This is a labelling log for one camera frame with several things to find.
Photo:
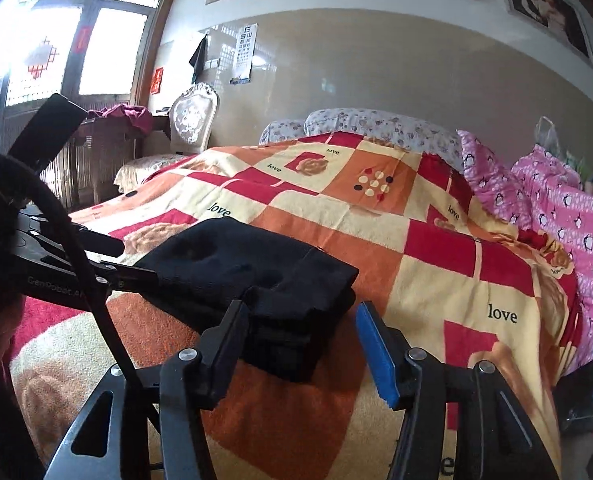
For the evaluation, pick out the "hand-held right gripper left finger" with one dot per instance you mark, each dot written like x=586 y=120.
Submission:
x=229 y=350

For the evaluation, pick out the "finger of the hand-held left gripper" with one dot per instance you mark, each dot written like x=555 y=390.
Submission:
x=104 y=246
x=131 y=275

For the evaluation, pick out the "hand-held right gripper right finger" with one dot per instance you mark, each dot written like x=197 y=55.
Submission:
x=376 y=350

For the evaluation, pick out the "black pants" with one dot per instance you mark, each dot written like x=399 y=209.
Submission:
x=256 y=270

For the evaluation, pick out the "dark wooden table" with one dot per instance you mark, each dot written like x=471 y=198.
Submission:
x=106 y=160

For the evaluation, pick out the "checkered orange red blanket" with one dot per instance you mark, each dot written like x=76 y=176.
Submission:
x=426 y=270

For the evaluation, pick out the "maroon cloth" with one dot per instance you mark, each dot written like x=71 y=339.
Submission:
x=126 y=115

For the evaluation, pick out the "white ornate chair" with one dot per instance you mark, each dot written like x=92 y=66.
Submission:
x=191 y=115

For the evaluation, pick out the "red paper sticker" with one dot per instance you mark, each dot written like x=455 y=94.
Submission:
x=158 y=80

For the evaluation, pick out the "pink penguin print pillow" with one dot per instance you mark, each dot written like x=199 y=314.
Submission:
x=491 y=185

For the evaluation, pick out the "small floral pillow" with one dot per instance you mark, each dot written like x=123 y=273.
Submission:
x=281 y=132

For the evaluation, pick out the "window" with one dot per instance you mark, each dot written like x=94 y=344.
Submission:
x=101 y=35

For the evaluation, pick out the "dark hanging cloth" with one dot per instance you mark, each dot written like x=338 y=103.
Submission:
x=199 y=57

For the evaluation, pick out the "large floral pillow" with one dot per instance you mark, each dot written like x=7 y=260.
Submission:
x=386 y=127

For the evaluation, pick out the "pink penguin print quilt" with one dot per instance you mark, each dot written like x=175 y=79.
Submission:
x=576 y=240

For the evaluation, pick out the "eye chart poster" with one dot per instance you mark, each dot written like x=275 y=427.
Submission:
x=244 y=52

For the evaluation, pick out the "clear plastic bag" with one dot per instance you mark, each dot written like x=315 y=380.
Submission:
x=548 y=137

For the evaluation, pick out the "framed portrait picture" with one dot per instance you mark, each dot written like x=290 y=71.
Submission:
x=551 y=10

